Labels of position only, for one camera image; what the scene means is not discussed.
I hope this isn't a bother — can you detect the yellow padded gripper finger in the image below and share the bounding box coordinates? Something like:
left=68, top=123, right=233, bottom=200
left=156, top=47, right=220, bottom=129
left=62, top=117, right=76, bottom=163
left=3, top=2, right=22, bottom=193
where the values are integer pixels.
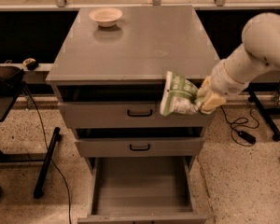
left=197, top=79, right=212, bottom=99
left=195, top=99, right=216, bottom=115

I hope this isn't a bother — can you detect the green jalapeno chip bag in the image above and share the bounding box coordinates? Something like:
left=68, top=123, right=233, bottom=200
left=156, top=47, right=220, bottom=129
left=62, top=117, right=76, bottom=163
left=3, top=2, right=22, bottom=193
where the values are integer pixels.
left=160, top=71, right=198, bottom=117

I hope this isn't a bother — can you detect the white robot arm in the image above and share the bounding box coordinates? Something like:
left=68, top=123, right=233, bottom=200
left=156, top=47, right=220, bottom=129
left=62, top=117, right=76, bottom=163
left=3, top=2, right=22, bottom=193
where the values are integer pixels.
left=196, top=13, right=280, bottom=114

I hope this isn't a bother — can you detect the grey drawer cabinet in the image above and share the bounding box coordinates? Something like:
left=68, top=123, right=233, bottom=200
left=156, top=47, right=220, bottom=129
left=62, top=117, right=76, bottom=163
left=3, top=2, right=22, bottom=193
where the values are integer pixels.
left=45, top=5, right=231, bottom=173

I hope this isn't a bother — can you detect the grey open bottom drawer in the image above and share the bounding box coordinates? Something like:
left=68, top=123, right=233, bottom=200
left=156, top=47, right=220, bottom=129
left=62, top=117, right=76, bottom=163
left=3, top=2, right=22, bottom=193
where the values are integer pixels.
left=77, top=156, right=206, bottom=224

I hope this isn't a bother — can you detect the grey middle drawer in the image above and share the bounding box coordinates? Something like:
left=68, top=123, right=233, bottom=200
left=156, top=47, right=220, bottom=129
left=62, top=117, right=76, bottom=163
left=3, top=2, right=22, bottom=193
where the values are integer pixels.
left=76, top=127, right=203, bottom=158

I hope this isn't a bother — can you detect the grey top drawer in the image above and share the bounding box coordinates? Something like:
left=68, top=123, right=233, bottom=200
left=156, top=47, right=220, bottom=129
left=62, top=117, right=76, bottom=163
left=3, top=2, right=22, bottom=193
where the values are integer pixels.
left=57, top=89, right=219, bottom=130

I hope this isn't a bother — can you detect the black stand leg right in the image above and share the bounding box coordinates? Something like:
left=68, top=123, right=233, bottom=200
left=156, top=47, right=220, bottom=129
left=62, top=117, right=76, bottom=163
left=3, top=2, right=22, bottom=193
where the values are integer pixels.
left=248, top=89, right=280, bottom=142

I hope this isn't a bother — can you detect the white paper bowl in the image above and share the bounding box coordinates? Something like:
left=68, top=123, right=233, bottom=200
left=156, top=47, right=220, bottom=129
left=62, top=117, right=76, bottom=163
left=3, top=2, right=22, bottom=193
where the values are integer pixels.
left=89, top=7, right=122, bottom=28

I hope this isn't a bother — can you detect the yellow black tape measure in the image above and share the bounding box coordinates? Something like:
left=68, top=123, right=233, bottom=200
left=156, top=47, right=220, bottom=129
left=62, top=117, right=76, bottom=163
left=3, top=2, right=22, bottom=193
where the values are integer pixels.
left=22, top=58, right=39, bottom=70

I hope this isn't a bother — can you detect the black table base leg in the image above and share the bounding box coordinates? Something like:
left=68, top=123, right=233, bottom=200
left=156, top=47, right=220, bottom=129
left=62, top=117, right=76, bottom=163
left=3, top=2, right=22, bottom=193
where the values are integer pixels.
left=34, top=127, right=61, bottom=199

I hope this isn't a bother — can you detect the dark side table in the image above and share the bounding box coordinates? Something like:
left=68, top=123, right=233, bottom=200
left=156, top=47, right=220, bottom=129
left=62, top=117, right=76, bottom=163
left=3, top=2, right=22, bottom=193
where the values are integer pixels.
left=0, top=81, right=26, bottom=164

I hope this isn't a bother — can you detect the black device on table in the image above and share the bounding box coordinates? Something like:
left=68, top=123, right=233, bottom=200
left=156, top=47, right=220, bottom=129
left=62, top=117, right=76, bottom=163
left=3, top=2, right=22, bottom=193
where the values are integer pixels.
left=0, top=65, right=24, bottom=96

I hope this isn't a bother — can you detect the black power adapter with cable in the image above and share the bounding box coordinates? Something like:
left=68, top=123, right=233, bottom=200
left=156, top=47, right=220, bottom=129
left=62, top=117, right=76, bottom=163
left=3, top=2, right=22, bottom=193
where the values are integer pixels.
left=220, top=107, right=259, bottom=147

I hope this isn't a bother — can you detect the black cable on floor left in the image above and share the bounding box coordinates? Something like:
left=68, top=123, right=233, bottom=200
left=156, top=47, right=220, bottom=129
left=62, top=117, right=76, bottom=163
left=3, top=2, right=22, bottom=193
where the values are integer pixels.
left=22, top=84, right=73, bottom=224

